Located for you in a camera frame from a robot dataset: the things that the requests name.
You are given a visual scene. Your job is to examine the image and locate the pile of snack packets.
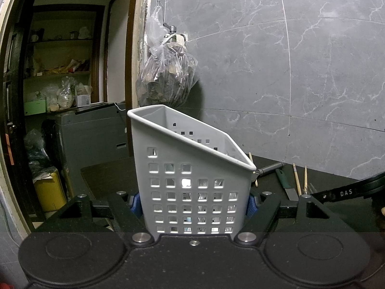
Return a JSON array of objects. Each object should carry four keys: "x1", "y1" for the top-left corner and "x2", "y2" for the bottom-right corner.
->
[{"x1": 33, "y1": 59, "x2": 91, "y2": 74}]

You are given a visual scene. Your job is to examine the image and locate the green handled knife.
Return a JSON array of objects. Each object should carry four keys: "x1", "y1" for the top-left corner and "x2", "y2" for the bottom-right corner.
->
[{"x1": 275, "y1": 169, "x2": 300, "y2": 202}]

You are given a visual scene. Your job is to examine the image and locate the wooden door frame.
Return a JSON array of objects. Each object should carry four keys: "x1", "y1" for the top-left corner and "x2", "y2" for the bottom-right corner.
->
[{"x1": 0, "y1": 0, "x2": 154, "y2": 237}]

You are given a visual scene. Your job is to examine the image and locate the dark wooden door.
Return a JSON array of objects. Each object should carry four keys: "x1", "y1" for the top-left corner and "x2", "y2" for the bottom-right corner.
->
[{"x1": 0, "y1": 0, "x2": 39, "y2": 220}]

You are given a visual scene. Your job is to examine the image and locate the plain bamboo chopstick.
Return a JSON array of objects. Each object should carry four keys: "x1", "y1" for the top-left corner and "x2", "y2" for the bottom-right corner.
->
[{"x1": 248, "y1": 152, "x2": 258, "y2": 187}]

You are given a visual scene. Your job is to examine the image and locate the hanging clear plastic bag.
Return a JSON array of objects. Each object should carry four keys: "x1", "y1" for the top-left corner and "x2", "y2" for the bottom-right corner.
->
[{"x1": 135, "y1": 4, "x2": 199, "y2": 108}]

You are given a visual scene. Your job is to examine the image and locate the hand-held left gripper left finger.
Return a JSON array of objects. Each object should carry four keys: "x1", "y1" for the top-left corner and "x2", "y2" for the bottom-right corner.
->
[{"x1": 34, "y1": 191, "x2": 155, "y2": 246}]

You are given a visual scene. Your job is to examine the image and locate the clear plastic bags of goods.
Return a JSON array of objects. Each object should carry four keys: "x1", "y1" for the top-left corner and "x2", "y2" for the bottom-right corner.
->
[{"x1": 45, "y1": 77, "x2": 76, "y2": 110}]

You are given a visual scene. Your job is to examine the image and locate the metal handled peeler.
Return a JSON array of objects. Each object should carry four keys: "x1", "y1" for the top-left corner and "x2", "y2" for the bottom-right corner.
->
[{"x1": 254, "y1": 162, "x2": 285, "y2": 177}]

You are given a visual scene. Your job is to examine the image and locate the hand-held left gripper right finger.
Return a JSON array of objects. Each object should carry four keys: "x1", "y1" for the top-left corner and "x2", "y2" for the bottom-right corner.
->
[{"x1": 233, "y1": 191, "x2": 352, "y2": 246}]

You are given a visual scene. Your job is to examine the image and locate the yellow jerry can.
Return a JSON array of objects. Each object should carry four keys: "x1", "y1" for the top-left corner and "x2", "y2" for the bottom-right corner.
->
[{"x1": 33, "y1": 169, "x2": 67, "y2": 213}]

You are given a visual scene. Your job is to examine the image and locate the white perforated utensil basket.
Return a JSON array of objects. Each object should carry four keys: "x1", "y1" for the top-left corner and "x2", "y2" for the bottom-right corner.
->
[{"x1": 127, "y1": 104, "x2": 257, "y2": 236}]

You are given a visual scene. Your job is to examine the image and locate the grey cabinet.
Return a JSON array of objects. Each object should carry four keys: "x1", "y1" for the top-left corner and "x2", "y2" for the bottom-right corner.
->
[{"x1": 55, "y1": 104, "x2": 133, "y2": 187}]

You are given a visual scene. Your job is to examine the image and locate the wooden shelf unit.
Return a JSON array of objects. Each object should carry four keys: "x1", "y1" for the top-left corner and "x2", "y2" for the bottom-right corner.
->
[{"x1": 24, "y1": 4, "x2": 106, "y2": 118}]

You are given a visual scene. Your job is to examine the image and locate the wall water valve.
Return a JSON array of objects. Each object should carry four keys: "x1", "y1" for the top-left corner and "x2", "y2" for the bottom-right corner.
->
[{"x1": 162, "y1": 22, "x2": 188, "y2": 47}]

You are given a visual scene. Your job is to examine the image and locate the dark plastic bags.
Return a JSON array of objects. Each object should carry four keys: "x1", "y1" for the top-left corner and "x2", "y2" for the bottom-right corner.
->
[{"x1": 24, "y1": 128, "x2": 53, "y2": 178}]

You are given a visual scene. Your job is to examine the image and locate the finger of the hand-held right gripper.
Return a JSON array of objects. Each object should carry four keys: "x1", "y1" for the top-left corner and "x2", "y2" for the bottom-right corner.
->
[{"x1": 310, "y1": 182, "x2": 366, "y2": 207}]

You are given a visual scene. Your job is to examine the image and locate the green box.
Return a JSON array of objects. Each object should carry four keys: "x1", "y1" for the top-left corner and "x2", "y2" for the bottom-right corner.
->
[{"x1": 24, "y1": 100, "x2": 47, "y2": 116}]

